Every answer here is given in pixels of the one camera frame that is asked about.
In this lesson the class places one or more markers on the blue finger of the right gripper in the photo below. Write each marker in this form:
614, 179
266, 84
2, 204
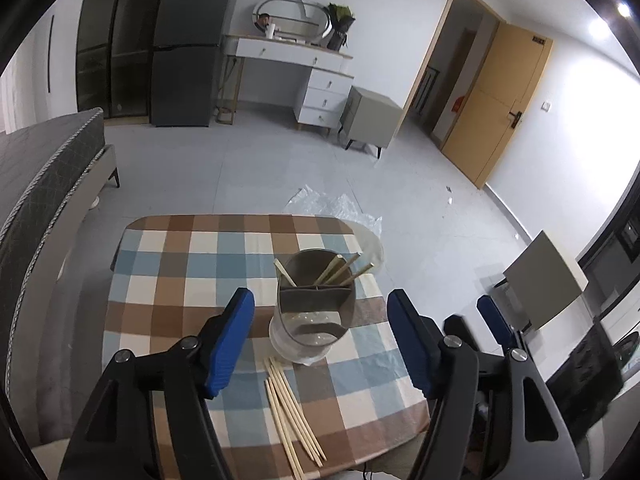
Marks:
500, 329

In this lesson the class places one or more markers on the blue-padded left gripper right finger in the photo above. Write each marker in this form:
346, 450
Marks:
445, 370

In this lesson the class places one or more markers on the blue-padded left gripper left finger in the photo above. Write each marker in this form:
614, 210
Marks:
115, 434

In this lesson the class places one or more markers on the white utensil holder cylinder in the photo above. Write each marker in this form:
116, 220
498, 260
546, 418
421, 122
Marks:
308, 320

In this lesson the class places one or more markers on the grey-white chair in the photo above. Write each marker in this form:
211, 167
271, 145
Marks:
543, 281

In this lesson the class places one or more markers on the checkered tablecloth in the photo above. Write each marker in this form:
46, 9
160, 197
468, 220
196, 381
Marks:
172, 273

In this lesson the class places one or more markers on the clear plastic sheet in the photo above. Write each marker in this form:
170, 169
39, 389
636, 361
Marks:
313, 203

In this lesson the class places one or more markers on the grey bedside cabinet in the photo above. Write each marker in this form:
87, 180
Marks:
369, 118

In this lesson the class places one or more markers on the yellow wooden door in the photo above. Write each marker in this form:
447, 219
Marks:
497, 101

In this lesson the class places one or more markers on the dark grey quilted mattress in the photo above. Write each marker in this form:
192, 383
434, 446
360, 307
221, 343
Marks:
39, 165

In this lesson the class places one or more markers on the white drawer dressing table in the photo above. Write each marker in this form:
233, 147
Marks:
313, 82

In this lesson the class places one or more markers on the potted green plant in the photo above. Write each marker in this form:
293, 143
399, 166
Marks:
341, 20

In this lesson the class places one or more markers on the oval vanity mirror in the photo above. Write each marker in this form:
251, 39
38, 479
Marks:
295, 20

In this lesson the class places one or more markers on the white cup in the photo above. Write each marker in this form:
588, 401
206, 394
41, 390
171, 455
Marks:
270, 31

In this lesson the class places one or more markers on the black glass wardrobe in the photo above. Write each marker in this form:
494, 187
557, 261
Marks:
114, 56

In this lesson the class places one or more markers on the dark grey refrigerator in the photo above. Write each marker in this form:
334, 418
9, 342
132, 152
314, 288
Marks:
186, 51

